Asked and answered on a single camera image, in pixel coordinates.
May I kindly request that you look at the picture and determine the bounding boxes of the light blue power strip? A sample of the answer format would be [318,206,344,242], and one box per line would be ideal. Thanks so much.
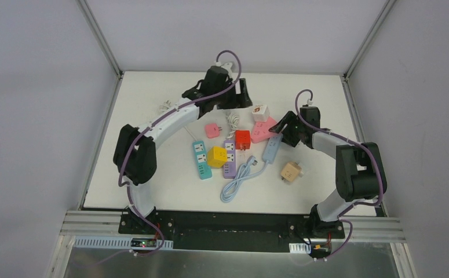
[262,134,283,164]

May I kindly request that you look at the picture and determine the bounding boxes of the white cube adapter with picture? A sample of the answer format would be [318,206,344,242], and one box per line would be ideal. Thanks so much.
[252,104,270,122]

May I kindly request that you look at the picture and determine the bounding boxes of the pink triangular power socket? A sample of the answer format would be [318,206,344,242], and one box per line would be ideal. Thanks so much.
[250,117,277,144]

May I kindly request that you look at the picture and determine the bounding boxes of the beige cube adapter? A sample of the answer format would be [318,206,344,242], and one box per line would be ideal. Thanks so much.
[280,161,305,183]

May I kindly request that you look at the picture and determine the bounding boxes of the red cube adapter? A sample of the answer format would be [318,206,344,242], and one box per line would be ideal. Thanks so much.
[235,130,251,151]

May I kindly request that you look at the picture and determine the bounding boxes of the small pink plug adapter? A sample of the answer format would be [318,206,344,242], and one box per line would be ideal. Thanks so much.
[204,123,222,139]

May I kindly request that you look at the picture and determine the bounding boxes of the yellow cube adapter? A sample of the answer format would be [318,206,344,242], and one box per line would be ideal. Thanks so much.
[207,146,228,168]

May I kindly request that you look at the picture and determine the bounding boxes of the purple power strip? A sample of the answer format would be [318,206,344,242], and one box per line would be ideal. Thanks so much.
[222,140,236,179]

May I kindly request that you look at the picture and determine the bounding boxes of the teal power strip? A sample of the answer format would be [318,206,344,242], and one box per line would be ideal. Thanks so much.
[192,141,212,180]

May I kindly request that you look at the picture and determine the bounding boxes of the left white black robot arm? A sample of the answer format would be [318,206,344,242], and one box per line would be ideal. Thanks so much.
[113,65,253,234]

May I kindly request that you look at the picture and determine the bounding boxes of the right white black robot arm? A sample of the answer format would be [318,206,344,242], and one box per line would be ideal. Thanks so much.
[269,105,387,237]

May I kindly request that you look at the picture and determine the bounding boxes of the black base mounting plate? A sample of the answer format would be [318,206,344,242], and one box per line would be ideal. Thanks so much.
[118,208,345,253]

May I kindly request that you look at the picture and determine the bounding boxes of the white coiled cable middle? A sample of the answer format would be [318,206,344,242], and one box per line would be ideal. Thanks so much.
[225,111,240,140]

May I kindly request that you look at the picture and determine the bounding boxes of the white coiled cable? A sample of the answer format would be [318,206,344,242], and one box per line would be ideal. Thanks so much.
[225,111,240,140]
[159,100,204,141]

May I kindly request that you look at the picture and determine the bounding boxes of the light blue coiled cable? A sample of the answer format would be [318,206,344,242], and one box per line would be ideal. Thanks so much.
[220,155,269,203]

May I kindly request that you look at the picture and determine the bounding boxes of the white coiled cable left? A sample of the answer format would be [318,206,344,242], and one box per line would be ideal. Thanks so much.
[159,100,204,141]

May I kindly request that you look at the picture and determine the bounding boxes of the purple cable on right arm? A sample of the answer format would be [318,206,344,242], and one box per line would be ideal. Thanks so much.
[294,89,385,262]

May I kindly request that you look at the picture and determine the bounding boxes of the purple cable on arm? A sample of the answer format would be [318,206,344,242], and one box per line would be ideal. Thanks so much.
[294,89,385,262]
[117,50,243,257]

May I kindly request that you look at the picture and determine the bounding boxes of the aluminium frame rail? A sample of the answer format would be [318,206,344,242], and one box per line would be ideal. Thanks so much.
[60,210,407,243]

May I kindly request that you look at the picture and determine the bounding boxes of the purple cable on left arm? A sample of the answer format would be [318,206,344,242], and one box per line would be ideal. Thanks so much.
[117,50,243,257]

